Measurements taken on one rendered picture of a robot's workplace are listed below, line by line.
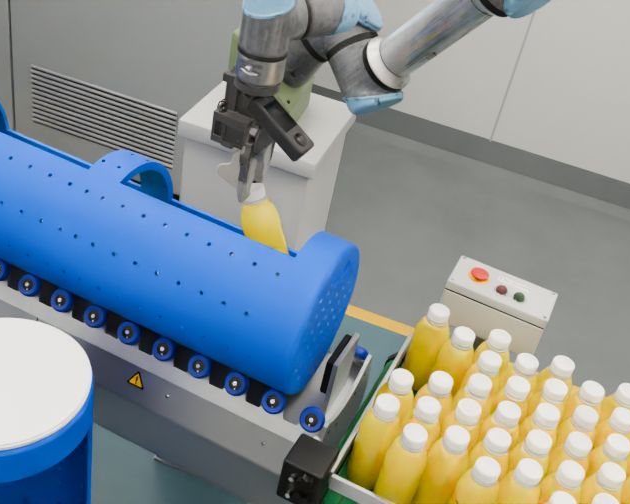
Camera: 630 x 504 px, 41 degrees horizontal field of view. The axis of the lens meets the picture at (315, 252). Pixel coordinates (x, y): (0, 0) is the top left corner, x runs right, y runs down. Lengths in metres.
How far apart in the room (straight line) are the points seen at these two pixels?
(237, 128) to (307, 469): 0.54
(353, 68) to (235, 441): 0.76
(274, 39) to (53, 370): 0.62
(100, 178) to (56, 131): 2.20
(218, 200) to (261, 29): 0.75
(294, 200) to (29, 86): 2.02
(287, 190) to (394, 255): 1.77
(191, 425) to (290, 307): 0.36
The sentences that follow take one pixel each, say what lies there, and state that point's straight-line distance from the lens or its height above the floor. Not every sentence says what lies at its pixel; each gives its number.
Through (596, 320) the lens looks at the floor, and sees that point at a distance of 3.63.
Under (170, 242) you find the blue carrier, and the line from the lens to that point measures 1.40.
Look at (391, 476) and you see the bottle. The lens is 1.37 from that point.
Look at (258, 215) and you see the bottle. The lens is 1.38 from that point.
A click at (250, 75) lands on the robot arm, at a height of 1.50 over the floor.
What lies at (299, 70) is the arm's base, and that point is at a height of 1.29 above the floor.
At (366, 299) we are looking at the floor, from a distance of 3.29.
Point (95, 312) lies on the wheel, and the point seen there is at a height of 0.97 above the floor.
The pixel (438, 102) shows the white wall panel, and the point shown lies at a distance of 4.34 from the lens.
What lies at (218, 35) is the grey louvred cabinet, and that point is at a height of 0.82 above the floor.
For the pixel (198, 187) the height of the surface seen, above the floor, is 0.99.
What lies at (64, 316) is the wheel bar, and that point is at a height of 0.93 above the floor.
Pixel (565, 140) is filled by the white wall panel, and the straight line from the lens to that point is 4.33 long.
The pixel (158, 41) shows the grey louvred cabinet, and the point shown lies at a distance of 3.26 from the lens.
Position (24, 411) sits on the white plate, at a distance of 1.34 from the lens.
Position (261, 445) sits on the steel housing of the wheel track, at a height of 0.87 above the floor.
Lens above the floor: 2.03
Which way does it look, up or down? 36 degrees down
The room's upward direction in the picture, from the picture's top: 12 degrees clockwise
